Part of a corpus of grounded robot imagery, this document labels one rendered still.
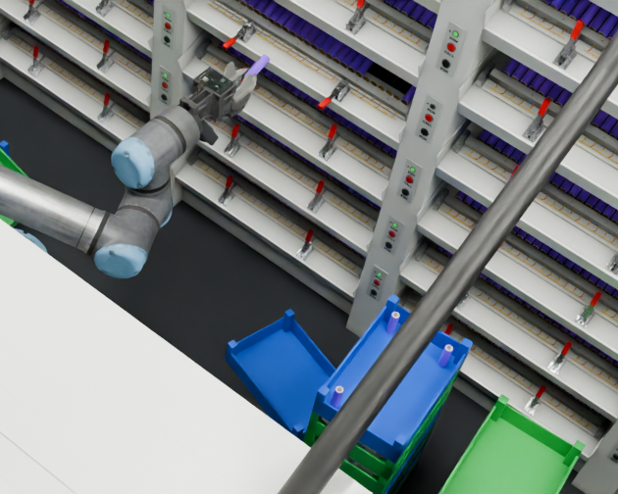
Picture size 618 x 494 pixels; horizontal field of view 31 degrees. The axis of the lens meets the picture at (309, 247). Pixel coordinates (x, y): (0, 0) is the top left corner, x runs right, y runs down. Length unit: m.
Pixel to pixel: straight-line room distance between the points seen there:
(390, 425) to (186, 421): 1.49
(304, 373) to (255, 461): 2.07
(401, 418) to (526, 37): 0.80
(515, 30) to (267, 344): 1.18
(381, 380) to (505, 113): 1.51
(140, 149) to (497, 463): 0.99
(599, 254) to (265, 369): 0.97
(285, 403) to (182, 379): 1.99
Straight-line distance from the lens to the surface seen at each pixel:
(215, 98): 2.25
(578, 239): 2.40
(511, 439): 2.48
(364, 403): 0.83
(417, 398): 2.38
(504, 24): 2.18
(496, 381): 2.86
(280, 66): 2.57
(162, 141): 2.17
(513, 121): 2.29
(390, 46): 2.36
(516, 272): 2.55
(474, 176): 2.43
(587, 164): 2.26
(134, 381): 0.88
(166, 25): 2.75
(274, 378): 2.91
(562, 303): 2.54
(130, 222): 2.18
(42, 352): 0.90
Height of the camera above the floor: 2.49
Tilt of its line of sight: 52 degrees down
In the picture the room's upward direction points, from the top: 13 degrees clockwise
